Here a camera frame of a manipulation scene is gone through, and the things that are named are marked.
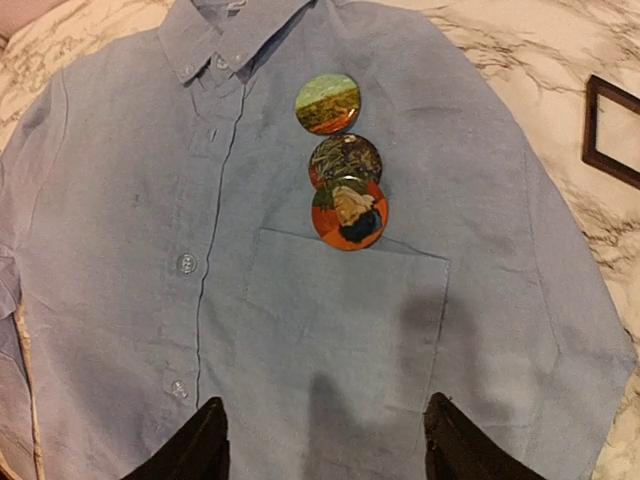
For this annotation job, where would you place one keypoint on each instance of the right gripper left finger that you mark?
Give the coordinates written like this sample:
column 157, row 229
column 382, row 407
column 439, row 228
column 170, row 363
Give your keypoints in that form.
column 199, row 450

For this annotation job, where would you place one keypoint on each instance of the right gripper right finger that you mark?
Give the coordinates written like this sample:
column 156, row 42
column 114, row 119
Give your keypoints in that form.
column 457, row 449

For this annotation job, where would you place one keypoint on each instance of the blue button-up shirt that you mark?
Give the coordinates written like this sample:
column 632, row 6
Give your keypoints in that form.
column 157, row 249

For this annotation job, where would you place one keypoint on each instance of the orange portrait round brooch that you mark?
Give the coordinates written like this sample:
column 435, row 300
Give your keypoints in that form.
column 349, row 213

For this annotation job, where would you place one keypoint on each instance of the dark floral round brooch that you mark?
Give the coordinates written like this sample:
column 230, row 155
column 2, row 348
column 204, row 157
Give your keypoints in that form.
column 344, row 155

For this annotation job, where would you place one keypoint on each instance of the upright black frame box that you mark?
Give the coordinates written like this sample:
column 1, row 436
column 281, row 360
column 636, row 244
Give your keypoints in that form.
column 611, row 130

